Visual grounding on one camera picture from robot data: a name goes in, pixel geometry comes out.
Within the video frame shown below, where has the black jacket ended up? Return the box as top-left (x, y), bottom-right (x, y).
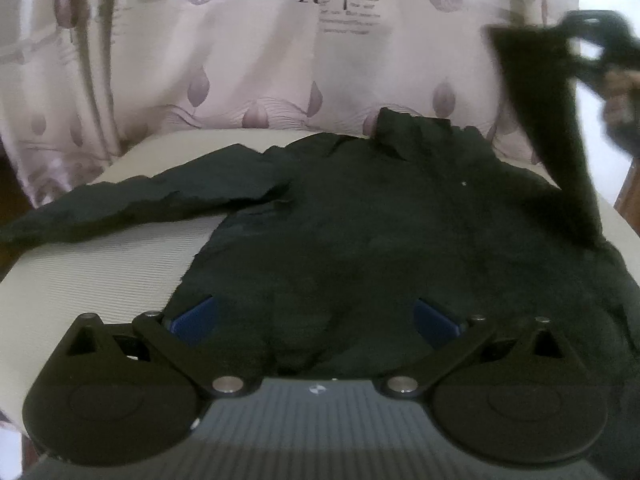
top-left (0, 24), bottom-right (640, 480)

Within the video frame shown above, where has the person's right hand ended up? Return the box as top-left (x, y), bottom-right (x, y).
top-left (602, 68), bottom-right (640, 158)

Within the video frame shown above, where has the pink leaf-print curtain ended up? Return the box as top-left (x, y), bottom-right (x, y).
top-left (1, 0), bottom-right (578, 206)

